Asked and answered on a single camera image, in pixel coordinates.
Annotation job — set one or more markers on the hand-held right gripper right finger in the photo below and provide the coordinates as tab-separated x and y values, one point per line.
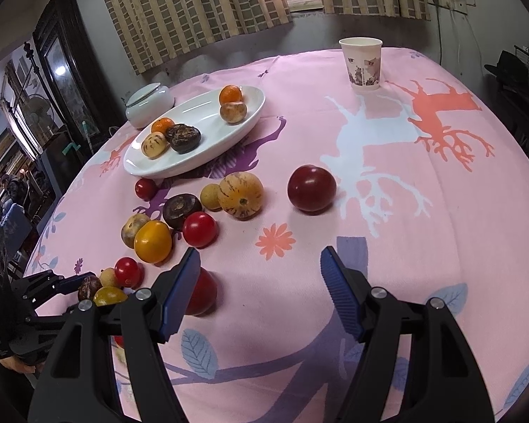
341	295

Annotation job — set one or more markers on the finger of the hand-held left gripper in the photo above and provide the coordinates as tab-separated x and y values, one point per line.
48	320
53	283

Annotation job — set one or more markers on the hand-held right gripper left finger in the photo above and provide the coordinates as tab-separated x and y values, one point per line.
180	295

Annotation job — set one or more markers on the dark red plum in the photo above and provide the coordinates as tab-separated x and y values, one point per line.
311	187
205	293

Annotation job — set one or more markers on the dark brown water chestnut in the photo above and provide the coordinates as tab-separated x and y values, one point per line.
174	131
89	287
180	209
190	143

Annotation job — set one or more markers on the yellow-green tomato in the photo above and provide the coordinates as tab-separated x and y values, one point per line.
109	296

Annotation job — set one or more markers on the brown-patched pepino melon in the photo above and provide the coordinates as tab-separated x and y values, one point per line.
233	112
130	229

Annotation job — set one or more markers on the small striped pepino melon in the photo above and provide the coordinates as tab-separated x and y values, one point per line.
240	194

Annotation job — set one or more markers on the large pale pepino melon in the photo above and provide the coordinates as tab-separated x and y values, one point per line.
154	145

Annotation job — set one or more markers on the white oval plate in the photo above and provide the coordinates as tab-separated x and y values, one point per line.
220	134

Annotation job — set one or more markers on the large orange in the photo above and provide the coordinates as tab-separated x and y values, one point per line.
163	124

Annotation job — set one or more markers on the small orange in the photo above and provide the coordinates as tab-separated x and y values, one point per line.
230	95

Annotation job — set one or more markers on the person's left hand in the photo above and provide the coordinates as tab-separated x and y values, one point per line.
16	364

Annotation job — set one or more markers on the yellow tomato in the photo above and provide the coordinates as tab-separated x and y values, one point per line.
153	241

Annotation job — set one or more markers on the pink printed tablecloth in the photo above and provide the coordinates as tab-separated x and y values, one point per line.
379	229

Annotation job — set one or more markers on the small tan longan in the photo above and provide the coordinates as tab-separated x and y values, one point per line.
210	196

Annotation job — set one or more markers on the small red tomato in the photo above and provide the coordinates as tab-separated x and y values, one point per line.
145	188

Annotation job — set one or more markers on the standing fan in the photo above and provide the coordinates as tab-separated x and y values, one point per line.
37	112

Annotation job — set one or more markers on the pale green lidded jar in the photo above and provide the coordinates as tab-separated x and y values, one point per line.
147	103

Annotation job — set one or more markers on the dark framed mirror cabinet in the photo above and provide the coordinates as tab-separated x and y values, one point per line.
57	66

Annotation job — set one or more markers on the printed paper cup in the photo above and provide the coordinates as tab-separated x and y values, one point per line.
361	64

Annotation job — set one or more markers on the black hat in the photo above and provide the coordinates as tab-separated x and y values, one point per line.
509	68

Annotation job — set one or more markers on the wide checked curtain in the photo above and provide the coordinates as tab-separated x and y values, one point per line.
189	9

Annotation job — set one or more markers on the white wall socket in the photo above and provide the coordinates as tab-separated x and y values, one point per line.
449	0

